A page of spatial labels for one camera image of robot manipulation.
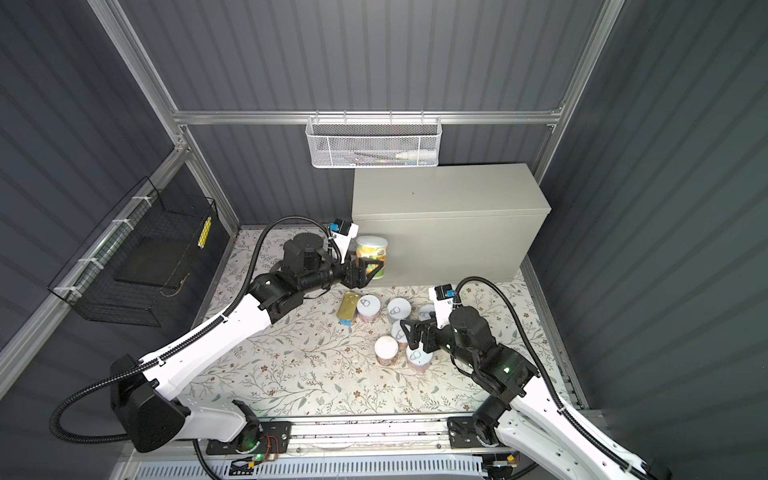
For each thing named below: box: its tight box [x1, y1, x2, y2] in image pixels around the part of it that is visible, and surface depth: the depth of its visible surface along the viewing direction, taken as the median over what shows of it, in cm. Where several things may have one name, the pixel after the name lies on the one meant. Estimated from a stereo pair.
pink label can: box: [356, 294, 381, 324], surface depth 93 cm
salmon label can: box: [391, 320, 411, 352], surface depth 86 cm
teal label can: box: [387, 297, 412, 323], surface depth 93 cm
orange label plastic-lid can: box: [374, 335, 399, 367], surface depth 83 cm
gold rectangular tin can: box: [336, 291, 360, 327], surface depth 95 cm
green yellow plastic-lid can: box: [356, 235, 389, 280], surface depth 69 cm
